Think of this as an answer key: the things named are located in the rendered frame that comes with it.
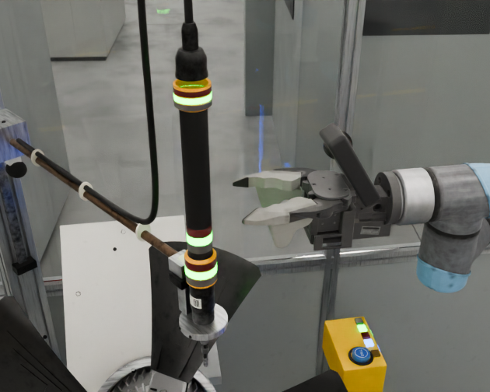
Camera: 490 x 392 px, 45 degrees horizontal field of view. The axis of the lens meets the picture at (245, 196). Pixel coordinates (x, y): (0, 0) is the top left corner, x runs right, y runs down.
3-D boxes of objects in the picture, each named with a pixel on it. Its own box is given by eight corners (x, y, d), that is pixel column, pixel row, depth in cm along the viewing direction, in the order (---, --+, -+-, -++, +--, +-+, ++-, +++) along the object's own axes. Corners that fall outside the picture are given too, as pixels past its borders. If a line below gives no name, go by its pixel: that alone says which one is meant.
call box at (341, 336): (320, 351, 146) (323, 319, 141) (359, 346, 148) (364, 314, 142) (339, 403, 133) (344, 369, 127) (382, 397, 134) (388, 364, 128)
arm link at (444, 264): (484, 268, 91) (500, 208, 86) (453, 305, 84) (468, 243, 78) (437, 249, 96) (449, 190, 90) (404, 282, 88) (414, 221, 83)
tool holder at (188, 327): (161, 316, 87) (155, 264, 82) (197, 295, 91) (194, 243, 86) (200, 349, 81) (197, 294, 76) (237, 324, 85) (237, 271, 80)
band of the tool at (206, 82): (166, 106, 68) (165, 82, 67) (195, 96, 71) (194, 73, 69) (190, 117, 65) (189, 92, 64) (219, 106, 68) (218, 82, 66)
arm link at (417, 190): (438, 184, 75) (413, 155, 82) (404, 187, 74) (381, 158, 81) (428, 233, 79) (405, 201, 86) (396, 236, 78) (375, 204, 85)
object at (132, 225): (10, 146, 116) (8, 139, 115) (17, 144, 117) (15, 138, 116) (180, 268, 83) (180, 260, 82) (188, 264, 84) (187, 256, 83)
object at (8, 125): (-22, 149, 123) (-31, 112, 118) (11, 139, 127) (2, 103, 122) (0, 166, 116) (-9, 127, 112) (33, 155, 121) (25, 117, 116)
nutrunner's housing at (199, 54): (185, 336, 87) (163, 22, 63) (205, 323, 89) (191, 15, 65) (202, 350, 84) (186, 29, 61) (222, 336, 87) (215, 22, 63)
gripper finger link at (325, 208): (295, 229, 71) (353, 209, 75) (296, 218, 70) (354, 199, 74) (274, 211, 75) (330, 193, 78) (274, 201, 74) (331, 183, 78)
